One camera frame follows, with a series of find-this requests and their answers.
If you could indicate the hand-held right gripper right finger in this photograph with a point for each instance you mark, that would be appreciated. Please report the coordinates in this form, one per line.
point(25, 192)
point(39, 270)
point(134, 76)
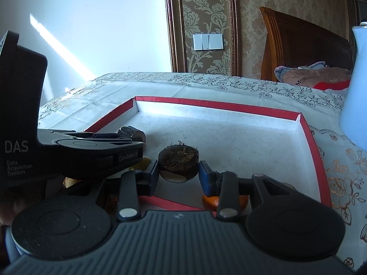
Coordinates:
point(206, 177)

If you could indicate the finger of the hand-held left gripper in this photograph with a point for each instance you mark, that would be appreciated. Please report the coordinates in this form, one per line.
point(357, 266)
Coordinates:
point(71, 134)
point(126, 156)

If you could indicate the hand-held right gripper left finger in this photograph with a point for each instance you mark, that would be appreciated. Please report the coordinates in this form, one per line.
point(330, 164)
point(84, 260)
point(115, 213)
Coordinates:
point(150, 177)

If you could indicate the dark water chestnut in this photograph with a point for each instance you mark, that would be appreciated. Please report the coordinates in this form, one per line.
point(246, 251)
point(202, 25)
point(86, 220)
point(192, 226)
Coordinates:
point(133, 133)
point(177, 160)

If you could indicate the red cardboard box tray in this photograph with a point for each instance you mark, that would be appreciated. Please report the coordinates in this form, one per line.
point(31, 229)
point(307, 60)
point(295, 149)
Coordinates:
point(229, 137)

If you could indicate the orange mandarin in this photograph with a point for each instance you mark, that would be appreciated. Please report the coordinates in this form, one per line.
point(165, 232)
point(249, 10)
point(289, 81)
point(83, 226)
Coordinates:
point(210, 202)

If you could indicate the printed pillow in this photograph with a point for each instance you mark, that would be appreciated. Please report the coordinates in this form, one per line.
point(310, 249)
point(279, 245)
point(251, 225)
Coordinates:
point(315, 78)

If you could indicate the wooden bed headboard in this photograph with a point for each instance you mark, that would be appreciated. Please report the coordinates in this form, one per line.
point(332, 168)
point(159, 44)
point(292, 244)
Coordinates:
point(301, 48)

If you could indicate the white electric kettle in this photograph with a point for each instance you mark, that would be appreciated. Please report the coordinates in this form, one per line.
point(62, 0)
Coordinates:
point(355, 91)

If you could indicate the glass door wardrobe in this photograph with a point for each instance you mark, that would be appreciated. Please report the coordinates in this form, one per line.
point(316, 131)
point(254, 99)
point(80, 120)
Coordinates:
point(361, 11)

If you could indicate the wooden wall moulding frame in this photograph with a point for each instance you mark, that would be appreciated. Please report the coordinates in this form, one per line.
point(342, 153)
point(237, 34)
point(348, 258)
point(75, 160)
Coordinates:
point(172, 34)

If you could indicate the white wall light switch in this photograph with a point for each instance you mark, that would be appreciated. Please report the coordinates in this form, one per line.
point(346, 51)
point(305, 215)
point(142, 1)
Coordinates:
point(208, 41)

